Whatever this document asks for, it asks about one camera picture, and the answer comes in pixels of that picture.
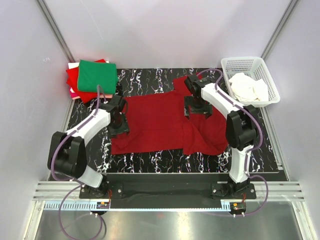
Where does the dark red t-shirt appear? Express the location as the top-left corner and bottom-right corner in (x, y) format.
(111, 76), (228, 156)

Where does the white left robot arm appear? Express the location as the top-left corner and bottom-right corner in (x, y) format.
(47, 95), (130, 193)

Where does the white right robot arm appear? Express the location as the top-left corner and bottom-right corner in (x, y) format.
(184, 75), (262, 186)

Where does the white crumpled t-shirt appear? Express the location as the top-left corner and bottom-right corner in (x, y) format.
(229, 72), (269, 102)

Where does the red folded t-shirt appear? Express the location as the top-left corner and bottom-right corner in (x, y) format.
(66, 67), (97, 103)

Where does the white plastic basket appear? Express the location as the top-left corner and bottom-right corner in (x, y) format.
(220, 56), (281, 108)

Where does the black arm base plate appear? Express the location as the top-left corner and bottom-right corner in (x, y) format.
(79, 173), (257, 212)

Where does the aluminium frame post left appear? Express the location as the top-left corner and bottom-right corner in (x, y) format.
(35, 0), (76, 63)

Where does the aluminium frame post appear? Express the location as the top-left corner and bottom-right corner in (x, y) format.
(35, 0), (76, 63)
(260, 0), (300, 60)

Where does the aluminium frame post right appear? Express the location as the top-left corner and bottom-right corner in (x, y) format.
(260, 0), (300, 60)

